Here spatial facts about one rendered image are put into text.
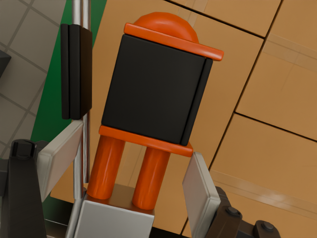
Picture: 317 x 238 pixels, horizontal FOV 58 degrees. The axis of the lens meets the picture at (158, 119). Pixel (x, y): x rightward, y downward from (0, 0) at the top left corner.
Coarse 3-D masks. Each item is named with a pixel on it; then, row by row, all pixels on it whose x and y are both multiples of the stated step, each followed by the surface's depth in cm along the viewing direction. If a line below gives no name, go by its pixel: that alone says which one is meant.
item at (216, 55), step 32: (128, 32) 20; (160, 32) 20; (128, 64) 20; (160, 64) 20; (192, 64) 21; (128, 96) 21; (160, 96) 21; (192, 96) 21; (128, 128) 21; (160, 128) 21
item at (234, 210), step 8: (224, 208) 15; (232, 208) 15; (216, 216) 14; (224, 216) 15; (232, 216) 15; (240, 216) 15; (216, 224) 14; (224, 224) 14; (232, 224) 14; (208, 232) 13; (216, 232) 13; (224, 232) 13; (232, 232) 13
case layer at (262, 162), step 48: (144, 0) 68; (192, 0) 68; (240, 0) 69; (288, 0) 69; (96, 48) 71; (240, 48) 72; (288, 48) 72; (96, 96) 74; (240, 96) 76; (288, 96) 75; (96, 144) 77; (192, 144) 78; (240, 144) 78; (288, 144) 79; (240, 192) 82; (288, 192) 82
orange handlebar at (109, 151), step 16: (144, 16) 22; (160, 16) 21; (176, 16) 22; (176, 32) 21; (192, 32) 22; (112, 144) 23; (96, 160) 24; (112, 160) 23; (144, 160) 24; (160, 160) 24; (96, 176) 24; (112, 176) 24; (144, 176) 24; (160, 176) 24; (96, 192) 24; (144, 192) 24; (144, 208) 24
